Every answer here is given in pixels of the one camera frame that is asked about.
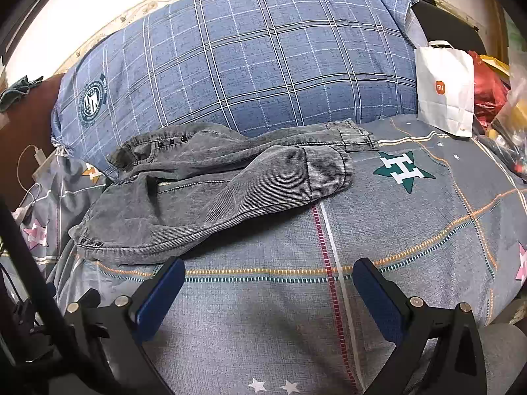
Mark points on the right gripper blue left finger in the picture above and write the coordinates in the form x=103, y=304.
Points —
x=110, y=338

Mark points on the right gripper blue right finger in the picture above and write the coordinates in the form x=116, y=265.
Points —
x=457, y=364

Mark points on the grey denim pants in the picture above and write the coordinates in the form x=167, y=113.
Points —
x=181, y=184

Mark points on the grey patterned bed sheet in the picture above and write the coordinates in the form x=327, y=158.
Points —
x=269, y=305

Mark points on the brown wooden headboard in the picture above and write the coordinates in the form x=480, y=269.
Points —
x=27, y=127

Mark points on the dark green cloth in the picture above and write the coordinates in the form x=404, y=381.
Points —
x=16, y=91

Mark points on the red plastic bag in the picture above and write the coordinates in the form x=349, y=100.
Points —
x=491, y=86

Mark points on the white paper shopping bag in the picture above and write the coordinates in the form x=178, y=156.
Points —
x=445, y=88

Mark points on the blue plaid pillow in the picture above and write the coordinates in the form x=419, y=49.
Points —
x=253, y=66

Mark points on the black chair back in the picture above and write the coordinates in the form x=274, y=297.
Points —
x=438, y=24

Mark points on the white charger with cable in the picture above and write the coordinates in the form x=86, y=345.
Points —
x=40, y=159

